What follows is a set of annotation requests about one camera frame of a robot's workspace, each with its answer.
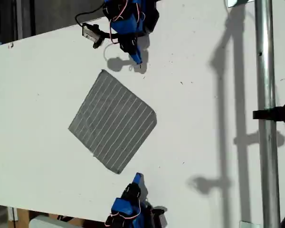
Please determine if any steel post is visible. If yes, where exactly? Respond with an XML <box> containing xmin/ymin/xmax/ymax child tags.
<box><xmin>254</xmin><ymin>0</ymin><xmax>282</xmax><ymax>228</ymax></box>

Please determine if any black clamp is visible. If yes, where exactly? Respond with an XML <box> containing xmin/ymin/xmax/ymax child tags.
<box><xmin>252</xmin><ymin>101</ymin><xmax>285</xmax><ymax>126</ymax></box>

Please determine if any grey white-striped towel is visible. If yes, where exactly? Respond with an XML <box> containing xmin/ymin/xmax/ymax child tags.
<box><xmin>68</xmin><ymin>69</ymin><xmax>158</xmax><ymax>175</ymax></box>

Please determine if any camera black cable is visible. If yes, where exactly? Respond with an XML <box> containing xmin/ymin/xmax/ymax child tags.
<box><xmin>75</xmin><ymin>6</ymin><xmax>105</xmax><ymax>27</ymax></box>

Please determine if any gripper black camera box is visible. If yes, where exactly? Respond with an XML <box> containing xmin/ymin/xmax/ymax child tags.
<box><xmin>81</xmin><ymin>23</ymin><xmax>103</xmax><ymax>48</ymax></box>
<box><xmin>152</xmin><ymin>206</ymin><xmax>168</xmax><ymax>228</ymax></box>

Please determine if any wooden table leg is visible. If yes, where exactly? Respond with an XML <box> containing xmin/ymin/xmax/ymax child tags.
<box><xmin>14</xmin><ymin>209</ymin><xmax>30</xmax><ymax>228</ymax></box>

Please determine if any white box under table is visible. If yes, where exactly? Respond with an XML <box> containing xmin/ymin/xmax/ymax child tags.
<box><xmin>28</xmin><ymin>215</ymin><xmax>86</xmax><ymax>228</ymax></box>

